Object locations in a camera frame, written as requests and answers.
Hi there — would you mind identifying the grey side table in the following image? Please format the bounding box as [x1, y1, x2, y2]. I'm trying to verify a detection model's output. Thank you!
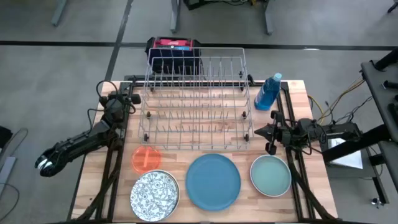
[360, 58, 398, 192]

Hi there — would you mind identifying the large blue plate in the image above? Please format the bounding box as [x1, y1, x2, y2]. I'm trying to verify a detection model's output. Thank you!
[185, 153, 242, 212]

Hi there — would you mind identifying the yellow cable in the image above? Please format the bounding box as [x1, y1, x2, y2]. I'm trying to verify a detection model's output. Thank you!
[307, 79, 366, 125]

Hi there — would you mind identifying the black floor equipment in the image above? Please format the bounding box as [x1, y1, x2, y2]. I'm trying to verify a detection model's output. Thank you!
[182, 0, 268, 11]

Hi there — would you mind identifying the red black tool bag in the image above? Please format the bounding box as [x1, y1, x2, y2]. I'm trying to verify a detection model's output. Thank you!
[145, 36, 202, 76]

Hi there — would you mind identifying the grey wire dish rack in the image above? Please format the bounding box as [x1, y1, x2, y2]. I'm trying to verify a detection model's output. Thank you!
[137, 47, 254, 151]

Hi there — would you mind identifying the white deep plate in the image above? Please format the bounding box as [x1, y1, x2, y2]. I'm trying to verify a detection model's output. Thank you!
[129, 169, 180, 222]

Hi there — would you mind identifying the black stand leg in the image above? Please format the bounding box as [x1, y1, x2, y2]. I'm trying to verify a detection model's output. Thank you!
[369, 175, 390, 205]

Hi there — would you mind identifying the black tube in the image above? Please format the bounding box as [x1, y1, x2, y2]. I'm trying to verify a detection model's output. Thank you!
[373, 49, 398, 72]

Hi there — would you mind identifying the orange transparent plate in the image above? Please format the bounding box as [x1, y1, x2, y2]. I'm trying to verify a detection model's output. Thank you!
[131, 145, 162, 174]

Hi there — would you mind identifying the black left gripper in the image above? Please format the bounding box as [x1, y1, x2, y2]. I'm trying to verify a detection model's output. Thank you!
[98, 92, 142, 125]

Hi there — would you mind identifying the light green plate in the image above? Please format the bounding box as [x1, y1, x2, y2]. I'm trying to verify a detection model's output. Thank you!
[249, 154, 292, 198]

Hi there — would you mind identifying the grey desk leg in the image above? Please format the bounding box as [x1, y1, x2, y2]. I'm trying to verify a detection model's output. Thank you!
[264, 0, 275, 35]
[50, 0, 68, 27]
[169, 0, 182, 34]

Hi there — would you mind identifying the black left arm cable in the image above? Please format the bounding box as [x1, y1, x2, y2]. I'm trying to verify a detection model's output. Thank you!
[86, 80, 121, 128]

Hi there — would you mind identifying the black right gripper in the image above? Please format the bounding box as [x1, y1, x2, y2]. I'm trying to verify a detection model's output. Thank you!
[254, 110, 295, 156]

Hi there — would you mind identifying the blue dish soap bottle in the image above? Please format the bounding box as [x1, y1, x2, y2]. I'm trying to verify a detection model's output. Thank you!
[254, 72, 283, 111]

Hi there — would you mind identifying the pale teal plate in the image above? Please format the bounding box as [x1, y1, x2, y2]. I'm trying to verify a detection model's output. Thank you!
[252, 156, 290, 195]

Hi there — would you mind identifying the black floor cable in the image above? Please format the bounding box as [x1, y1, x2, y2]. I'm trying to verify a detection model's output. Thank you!
[325, 96, 374, 125]

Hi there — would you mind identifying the black support beam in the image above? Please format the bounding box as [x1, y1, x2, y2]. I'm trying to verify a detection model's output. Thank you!
[322, 124, 393, 163]

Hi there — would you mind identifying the white paper sheet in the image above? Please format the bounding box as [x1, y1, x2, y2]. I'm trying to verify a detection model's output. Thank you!
[320, 136, 364, 170]

